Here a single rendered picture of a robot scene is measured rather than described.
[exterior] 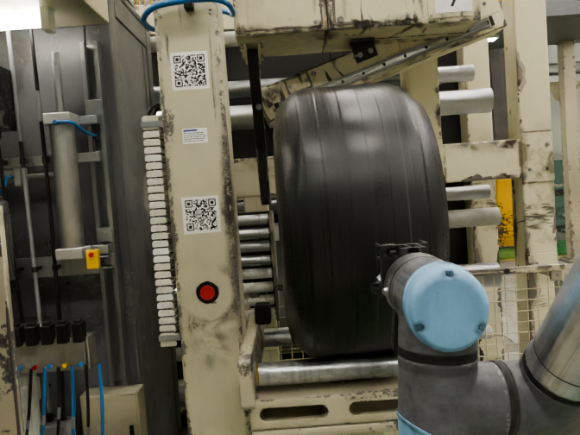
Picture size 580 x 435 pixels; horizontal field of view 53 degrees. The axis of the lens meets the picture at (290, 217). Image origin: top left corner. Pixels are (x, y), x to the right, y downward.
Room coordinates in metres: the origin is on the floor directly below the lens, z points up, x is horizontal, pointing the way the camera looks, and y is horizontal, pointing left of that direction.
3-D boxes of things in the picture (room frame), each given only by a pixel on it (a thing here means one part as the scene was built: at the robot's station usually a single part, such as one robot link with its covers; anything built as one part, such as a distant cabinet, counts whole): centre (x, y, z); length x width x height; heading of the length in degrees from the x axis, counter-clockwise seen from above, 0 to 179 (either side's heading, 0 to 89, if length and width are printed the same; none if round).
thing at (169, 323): (1.23, 0.26, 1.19); 0.05 x 0.04 x 0.48; 0
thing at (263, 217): (1.66, 0.15, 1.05); 0.20 x 0.15 x 0.30; 90
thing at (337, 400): (1.14, -0.08, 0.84); 0.36 x 0.09 x 0.06; 90
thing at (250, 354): (1.28, 0.10, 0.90); 0.40 x 0.03 x 0.10; 0
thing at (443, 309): (0.68, -0.16, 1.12); 0.12 x 0.09 x 0.10; 0
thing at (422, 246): (0.85, -0.16, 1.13); 0.12 x 0.08 x 0.09; 0
